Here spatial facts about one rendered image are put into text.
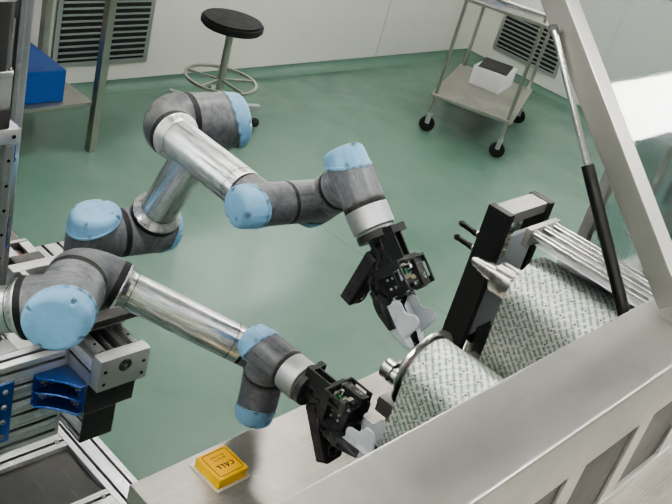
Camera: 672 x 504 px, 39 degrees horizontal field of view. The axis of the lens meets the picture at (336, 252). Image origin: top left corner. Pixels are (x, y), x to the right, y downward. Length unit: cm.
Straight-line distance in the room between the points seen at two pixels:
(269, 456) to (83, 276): 49
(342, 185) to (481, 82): 496
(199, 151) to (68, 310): 36
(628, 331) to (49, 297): 100
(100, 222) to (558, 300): 104
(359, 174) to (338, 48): 528
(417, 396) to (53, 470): 144
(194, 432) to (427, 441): 249
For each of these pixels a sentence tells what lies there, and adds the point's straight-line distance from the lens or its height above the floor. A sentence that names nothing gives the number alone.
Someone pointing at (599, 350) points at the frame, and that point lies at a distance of 99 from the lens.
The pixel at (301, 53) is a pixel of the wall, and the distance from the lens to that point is 658.
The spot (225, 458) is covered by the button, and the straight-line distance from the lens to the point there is 179.
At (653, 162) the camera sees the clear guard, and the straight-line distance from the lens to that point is 117.
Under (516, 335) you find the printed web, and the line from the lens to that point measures 168.
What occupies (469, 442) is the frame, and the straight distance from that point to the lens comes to 79.
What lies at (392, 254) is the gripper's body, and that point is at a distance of 156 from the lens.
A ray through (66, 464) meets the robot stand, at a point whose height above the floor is 21.
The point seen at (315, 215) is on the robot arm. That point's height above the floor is 139.
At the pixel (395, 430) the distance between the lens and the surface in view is 158.
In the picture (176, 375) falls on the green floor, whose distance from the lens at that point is 345.
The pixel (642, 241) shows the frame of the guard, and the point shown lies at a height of 172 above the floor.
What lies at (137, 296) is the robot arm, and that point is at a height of 111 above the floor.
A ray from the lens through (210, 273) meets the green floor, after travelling 405.
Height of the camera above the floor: 213
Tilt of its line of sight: 29 degrees down
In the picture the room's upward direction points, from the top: 16 degrees clockwise
